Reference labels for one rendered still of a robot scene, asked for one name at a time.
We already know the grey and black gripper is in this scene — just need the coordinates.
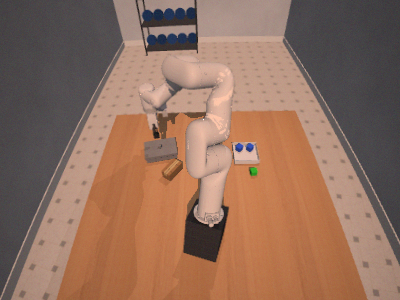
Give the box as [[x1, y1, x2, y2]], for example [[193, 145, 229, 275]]
[[146, 112, 160, 139]]

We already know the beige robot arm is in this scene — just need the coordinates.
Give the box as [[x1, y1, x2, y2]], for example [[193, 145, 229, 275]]
[[138, 55, 235, 227]]

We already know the green block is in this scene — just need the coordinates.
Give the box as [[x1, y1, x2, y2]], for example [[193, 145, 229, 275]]
[[249, 167, 258, 176]]

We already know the blue block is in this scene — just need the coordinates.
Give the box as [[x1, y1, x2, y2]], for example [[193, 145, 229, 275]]
[[235, 143, 243, 152], [246, 143, 254, 152]]

